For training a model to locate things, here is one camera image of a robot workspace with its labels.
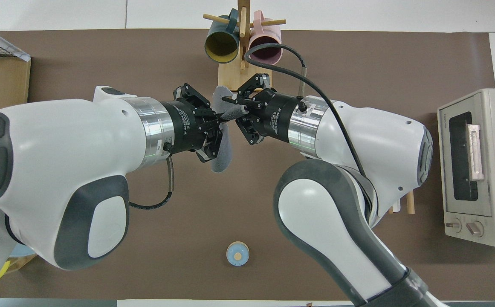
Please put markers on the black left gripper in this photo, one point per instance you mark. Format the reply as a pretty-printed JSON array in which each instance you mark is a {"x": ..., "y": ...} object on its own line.
[{"x": 185, "y": 128}]

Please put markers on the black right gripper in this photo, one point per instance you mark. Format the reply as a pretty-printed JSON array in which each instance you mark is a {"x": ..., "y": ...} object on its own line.
[{"x": 275, "y": 115}]

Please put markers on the purple and grey towel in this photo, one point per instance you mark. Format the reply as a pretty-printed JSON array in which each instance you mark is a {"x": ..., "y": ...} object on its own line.
[{"x": 226, "y": 157}]

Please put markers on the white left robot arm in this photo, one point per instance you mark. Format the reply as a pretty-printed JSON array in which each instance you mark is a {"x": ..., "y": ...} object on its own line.
[{"x": 59, "y": 170}]

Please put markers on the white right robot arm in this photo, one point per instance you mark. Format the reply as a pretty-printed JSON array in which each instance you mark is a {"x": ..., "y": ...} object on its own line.
[{"x": 379, "y": 140}]

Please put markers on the white towel rack wooden bars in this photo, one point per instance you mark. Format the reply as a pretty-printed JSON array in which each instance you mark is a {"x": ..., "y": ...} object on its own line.
[{"x": 410, "y": 204}]

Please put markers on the wooden plate rack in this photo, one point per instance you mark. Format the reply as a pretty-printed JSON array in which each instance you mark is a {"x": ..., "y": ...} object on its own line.
[{"x": 19, "y": 263}]

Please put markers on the wooden mug tree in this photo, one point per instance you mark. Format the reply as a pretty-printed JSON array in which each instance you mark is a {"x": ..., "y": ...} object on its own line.
[{"x": 230, "y": 79}]

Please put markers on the pink mug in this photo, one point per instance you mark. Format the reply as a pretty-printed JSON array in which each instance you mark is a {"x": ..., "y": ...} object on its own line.
[{"x": 273, "y": 32}]

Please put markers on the dark teal mug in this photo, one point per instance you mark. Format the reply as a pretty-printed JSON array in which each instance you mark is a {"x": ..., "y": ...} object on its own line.
[{"x": 215, "y": 32}]

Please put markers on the brown table mat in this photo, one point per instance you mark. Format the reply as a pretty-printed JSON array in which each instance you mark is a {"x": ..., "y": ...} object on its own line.
[{"x": 187, "y": 247}]

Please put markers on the wooden shelf boards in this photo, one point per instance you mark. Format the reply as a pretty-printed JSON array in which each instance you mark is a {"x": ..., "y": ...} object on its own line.
[{"x": 8, "y": 85}]

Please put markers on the marble patterned paper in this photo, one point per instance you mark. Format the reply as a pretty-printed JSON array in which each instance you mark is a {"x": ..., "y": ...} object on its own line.
[{"x": 4, "y": 42}]

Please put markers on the light blue plate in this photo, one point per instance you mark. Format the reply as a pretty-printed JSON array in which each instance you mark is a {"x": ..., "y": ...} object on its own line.
[{"x": 21, "y": 250}]

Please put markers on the yellow plate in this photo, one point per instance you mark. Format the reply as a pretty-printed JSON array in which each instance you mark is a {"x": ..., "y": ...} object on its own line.
[{"x": 2, "y": 270}]

